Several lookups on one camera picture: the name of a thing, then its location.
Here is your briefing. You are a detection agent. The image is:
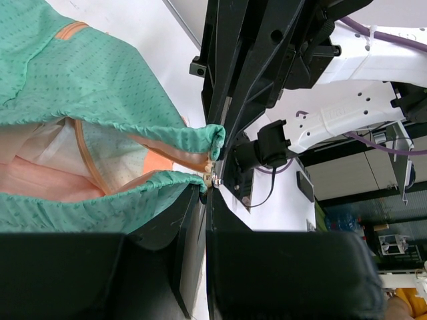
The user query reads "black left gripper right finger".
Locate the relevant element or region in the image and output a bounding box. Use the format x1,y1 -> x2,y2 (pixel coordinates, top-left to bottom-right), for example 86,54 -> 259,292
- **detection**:
206,189 -> 384,319

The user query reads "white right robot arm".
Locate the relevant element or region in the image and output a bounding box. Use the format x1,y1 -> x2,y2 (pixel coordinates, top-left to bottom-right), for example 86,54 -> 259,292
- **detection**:
190,1 -> 426,171

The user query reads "aluminium right side rail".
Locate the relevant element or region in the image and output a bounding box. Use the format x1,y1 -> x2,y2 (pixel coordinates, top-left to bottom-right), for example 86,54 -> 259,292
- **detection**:
163,0 -> 208,49

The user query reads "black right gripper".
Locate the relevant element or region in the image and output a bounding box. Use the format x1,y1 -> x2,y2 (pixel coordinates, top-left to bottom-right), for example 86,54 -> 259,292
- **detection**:
188,0 -> 341,134

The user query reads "teal and orange jacket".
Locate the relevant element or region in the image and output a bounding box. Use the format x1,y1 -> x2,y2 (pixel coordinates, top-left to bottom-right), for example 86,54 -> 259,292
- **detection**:
1,1 -> 226,233

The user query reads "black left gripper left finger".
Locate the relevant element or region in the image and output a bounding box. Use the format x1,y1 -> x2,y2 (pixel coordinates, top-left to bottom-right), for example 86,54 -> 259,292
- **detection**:
1,186 -> 200,319

